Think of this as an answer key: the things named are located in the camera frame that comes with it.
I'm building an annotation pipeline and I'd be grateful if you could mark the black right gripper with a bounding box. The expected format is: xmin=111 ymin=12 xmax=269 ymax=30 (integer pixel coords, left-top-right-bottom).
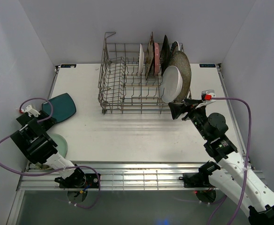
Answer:
xmin=168 ymin=98 xmax=210 ymax=141

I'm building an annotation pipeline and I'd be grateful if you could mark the teal square plate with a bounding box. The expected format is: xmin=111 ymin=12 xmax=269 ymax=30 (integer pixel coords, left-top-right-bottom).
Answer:
xmin=47 ymin=93 xmax=76 ymax=125

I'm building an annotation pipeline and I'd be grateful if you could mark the white oval plate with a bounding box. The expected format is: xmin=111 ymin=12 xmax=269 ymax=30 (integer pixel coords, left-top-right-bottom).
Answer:
xmin=160 ymin=66 xmax=183 ymax=103

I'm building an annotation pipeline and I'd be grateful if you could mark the speckled beige blue round plate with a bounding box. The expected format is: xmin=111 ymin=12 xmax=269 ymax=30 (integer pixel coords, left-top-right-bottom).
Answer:
xmin=168 ymin=51 xmax=192 ymax=103

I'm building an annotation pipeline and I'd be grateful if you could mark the black square floral plate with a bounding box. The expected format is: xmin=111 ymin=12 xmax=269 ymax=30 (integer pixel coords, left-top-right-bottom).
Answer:
xmin=160 ymin=35 xmax=170 ymax=75

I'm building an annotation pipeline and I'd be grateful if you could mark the grey wire dish rack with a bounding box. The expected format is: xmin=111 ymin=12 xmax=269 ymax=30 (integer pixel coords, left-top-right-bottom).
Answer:
xmin=97 ymin=31 xmax=193 ymax=115

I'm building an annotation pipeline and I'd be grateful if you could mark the beige square flower plate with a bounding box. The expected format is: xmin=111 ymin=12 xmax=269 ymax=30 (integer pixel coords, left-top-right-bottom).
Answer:
xmin=145 ymin=32 xmax=154 ymax=80

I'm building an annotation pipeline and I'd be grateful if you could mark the white plate teal red rim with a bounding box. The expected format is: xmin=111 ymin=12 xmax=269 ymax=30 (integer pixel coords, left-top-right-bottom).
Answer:
xmin=138 ymin=44 xmax=144 ymax=76
xmin=170 ymin=41 xmax=182 ymax=53

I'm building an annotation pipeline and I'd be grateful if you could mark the pink polka dot plate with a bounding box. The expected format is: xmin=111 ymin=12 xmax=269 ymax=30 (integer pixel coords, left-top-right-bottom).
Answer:
xmin=154 ymin=43 xmax=160 ymax=75

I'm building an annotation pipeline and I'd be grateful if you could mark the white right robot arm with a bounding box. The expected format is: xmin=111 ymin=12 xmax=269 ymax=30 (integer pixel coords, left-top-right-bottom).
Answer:
xmin=169 ymin=94 xmax=274 ymax=225

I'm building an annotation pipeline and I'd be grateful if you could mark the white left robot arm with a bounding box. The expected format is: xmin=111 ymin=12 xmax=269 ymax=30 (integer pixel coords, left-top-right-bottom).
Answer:
xmin=11 ymin=110 xmax=86 ymax=188

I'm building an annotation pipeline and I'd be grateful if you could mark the light green round plate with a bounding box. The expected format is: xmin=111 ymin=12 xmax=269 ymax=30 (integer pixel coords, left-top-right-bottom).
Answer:
xmin=34 ymin=133 xmax=68 ymax=170

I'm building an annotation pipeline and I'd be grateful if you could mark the right blue label sticker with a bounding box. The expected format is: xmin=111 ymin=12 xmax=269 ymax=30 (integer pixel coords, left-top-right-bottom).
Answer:
xmin=199 ymin=64 xmax=216 ymax=68

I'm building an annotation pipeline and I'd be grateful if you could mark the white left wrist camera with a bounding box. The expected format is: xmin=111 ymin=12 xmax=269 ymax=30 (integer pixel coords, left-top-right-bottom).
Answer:
xmin=19 ymin=105 xmax=41 ymax=118

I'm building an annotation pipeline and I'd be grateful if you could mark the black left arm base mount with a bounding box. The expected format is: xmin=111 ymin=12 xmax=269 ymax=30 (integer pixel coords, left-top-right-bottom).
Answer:
xmin=54 ymin=173 xmax=99 ymax=189

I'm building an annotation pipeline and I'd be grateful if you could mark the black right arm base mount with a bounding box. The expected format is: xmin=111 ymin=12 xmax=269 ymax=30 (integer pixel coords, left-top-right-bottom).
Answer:
xmin=178 ymin=172 xmax=209 ymax=188

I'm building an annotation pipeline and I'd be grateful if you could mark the aluminium table frame rail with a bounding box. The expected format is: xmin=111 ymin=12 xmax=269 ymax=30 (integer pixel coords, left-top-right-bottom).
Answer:
xmin=16 ymin=63 xmax=268 ymax=192

